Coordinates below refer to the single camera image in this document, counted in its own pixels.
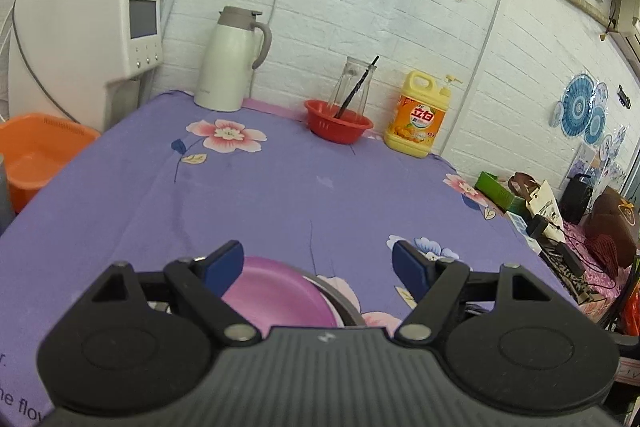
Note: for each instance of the paper bag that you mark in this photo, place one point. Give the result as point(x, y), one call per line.
point(542, 207)

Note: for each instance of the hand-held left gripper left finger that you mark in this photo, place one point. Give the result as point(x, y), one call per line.
point(225, 264)

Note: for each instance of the white thermos jug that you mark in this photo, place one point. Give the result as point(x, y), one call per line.
point(225, 62)

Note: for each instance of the orange plastic basin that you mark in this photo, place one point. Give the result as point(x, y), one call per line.
point(40, 152)

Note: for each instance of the small blue paper fan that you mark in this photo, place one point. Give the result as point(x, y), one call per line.
point(596, 122)

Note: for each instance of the white water dispenser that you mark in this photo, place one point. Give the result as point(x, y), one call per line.
point(70, 52)

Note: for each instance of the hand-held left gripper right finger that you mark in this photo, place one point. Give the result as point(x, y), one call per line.
point(407, 267)

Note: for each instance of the green box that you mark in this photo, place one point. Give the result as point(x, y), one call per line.
point(497, 192)

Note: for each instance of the black stick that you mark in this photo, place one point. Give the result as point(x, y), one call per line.
point(357, 87)

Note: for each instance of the stainless steel bowl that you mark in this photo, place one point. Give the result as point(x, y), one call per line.
point(350, 307)

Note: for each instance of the clear glass jar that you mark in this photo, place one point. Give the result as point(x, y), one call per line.
point(352, 82)

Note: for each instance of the large blue paper fan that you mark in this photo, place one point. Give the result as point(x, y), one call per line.
point(577, 104)

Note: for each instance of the yellow detergent bottle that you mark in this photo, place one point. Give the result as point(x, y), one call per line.
point(415, 122)

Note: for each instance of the grey cylinder bottle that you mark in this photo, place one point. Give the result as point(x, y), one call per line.
point(5, 192)

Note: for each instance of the white wall conduit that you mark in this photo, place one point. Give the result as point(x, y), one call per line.
point(487, 42)

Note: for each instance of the brown bag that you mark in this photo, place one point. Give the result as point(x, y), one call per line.
point(612, 222)

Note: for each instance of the purple plastic bowl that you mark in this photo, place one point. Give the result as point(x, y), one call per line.
point(280, 297)

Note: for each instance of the white air conditioner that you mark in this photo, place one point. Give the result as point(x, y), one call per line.
point(627, 17)

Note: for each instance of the red plastic basket bowl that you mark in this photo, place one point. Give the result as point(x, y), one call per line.
point(340, 127)

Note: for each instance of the purple floral tablecloth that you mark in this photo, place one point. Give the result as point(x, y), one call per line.
point(280, 197)

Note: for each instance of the black speaker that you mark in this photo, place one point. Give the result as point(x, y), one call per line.
point(576, 199)

